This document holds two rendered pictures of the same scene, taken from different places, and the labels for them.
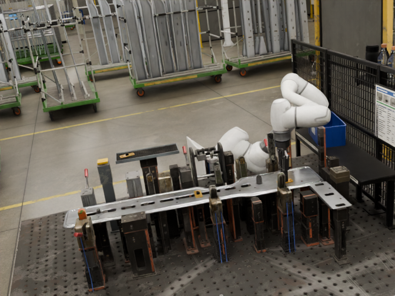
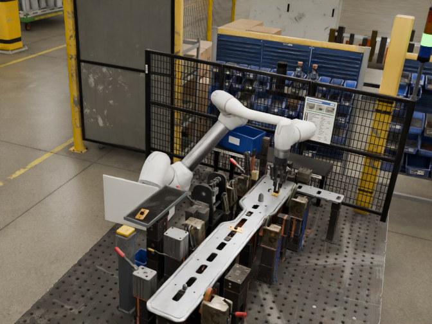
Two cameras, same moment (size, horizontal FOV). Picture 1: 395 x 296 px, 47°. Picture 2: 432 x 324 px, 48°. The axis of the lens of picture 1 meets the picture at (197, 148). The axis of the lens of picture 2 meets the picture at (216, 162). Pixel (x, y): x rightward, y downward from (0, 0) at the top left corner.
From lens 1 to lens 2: 2.25 m
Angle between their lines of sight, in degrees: 53
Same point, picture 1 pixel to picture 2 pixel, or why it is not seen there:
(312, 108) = (308, 125)
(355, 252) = not seen: hidden behind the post
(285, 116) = (294, 135)
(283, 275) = (322, 269)
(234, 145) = (165, 171)
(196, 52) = not seen: outside the picture
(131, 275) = not seen: outside the picture
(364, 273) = (354, 243)
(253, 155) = (181, 177)
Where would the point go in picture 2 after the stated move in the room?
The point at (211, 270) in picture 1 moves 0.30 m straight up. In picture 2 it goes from (276, 293) to (283, 246)
